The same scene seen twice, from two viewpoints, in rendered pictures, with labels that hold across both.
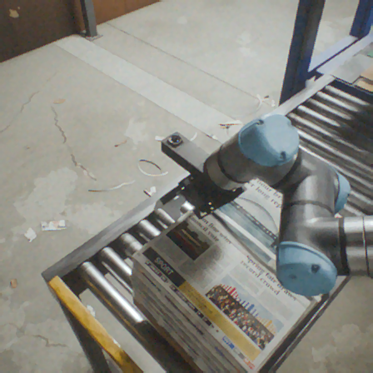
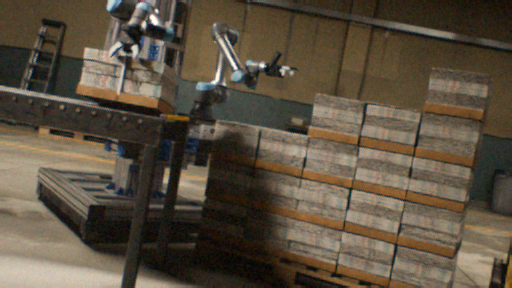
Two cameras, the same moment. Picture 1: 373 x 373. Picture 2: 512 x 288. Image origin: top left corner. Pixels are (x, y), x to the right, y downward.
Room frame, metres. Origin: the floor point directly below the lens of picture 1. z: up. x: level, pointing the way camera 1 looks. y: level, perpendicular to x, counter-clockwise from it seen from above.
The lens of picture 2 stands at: (1.71, 2.46, 0.88)
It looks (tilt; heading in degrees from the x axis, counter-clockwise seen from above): 3 degrees down; 223
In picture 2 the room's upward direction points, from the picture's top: 10 degrees clockwise
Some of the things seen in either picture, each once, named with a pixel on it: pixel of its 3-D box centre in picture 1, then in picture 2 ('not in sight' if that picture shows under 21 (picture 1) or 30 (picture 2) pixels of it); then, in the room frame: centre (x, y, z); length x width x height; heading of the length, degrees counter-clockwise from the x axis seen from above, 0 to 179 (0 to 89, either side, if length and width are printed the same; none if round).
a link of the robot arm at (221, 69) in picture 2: not in sight; (222, 65); (-0.45, -0.66, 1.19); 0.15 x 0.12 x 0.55; 19
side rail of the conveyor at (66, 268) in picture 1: (222, 164); (1, 104); (0.98, -0.12, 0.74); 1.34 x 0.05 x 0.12; 135
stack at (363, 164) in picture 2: not in sight; (307, 208); (-0.51, 0.32, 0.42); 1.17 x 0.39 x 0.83; 114
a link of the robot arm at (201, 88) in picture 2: not in sight; (205, 92); (-0.33, -0.62, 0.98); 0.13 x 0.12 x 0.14; 19
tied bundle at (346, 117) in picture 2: not in sight; (346, 122); (-0.57, 0.45, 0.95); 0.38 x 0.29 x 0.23; 24
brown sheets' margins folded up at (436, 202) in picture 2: not in sight; (438, 199); (-0.81, 0.99, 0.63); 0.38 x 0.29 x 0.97; 24
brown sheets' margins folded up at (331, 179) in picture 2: not in sight; (306, 211); (-0.51, 0.32, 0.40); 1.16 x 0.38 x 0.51; 114
